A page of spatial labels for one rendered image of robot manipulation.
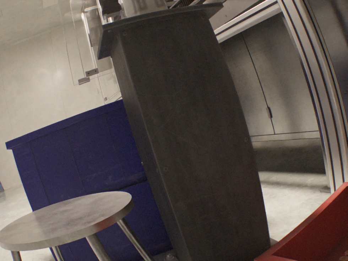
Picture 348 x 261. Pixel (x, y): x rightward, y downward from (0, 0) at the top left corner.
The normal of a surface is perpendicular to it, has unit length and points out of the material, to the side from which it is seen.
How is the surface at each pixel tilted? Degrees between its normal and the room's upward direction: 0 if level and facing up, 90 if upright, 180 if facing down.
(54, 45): 90
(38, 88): 90
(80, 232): 90
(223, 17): 90
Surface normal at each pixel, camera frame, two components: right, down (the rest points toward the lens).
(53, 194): 0.34, -0.04
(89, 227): 0.61, -0.13
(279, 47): -0.89, 0.30
